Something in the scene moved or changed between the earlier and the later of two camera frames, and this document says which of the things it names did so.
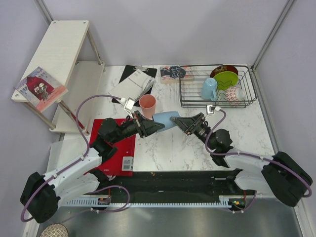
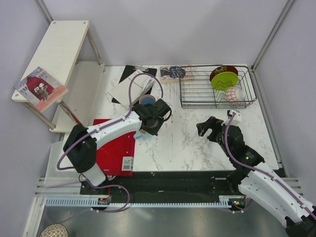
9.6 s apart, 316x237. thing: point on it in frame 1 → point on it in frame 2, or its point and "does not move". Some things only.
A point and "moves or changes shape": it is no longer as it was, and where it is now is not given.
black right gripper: x=183 y=123 → x=213 y=123
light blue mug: x=209 y=89 moves or changes shape
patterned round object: x=55 y=230 does not move
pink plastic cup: x=147 y=102 does not move
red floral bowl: x=224 y=68 does not move
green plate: x=225 y=79 does not move
